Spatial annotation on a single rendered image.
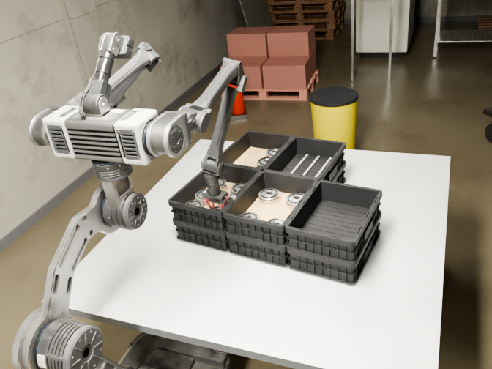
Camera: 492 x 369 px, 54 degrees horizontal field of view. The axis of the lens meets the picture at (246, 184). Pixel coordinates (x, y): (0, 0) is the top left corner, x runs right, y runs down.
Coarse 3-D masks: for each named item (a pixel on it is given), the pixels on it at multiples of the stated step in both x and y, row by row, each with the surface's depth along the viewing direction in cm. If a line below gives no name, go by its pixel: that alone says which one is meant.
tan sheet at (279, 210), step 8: (280, 192) 240; (256, 200) 236; (280, 200) 234; (256, 208) 230; (264, 208) 230; (272, 208) 229; (280, 208) 228; (264, 216) 224; (272, 216) 223; (280, 216) 222
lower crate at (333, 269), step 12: (372, 240) 215; (288, 252) 204; (300, 252) 201; (300, 264) 206; (312, 264) 202; (324, 264) 199; (336, 264) 194; (348, 264) 191; (360, 264) 202; (324, 276) 202; (336, 276) 199; (348, 276) 196
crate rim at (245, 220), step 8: (256, 176) 236; (288, 176) 233; (296, 176) 232; (248, 184) 230; (312, 184) 224; (296, 208) 209; (224, 216) 212; (232, 216) 210; (240, 216) 209; (288, 216) 205; (256, 224) 205; (264, 224) 203; (272, 224) 201; (280, 224) 200
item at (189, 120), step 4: (164, 112) 164; (168, 112) 163; (172, 112) 163; (176, 112) 162; (180, 112) 162; (184, 112) 162; (188, 112) 169; (184, 116) 161; (188, 116) 166; (192, 116) 169; (184, 120) 162; (188, 120) 165; (192, 120) 167; (188, 124) 164; (192, 124) 167; (188, 128) 164; (192, 128) 167; (188, 132) 164; (188, 136) 165; (188, 140) 166
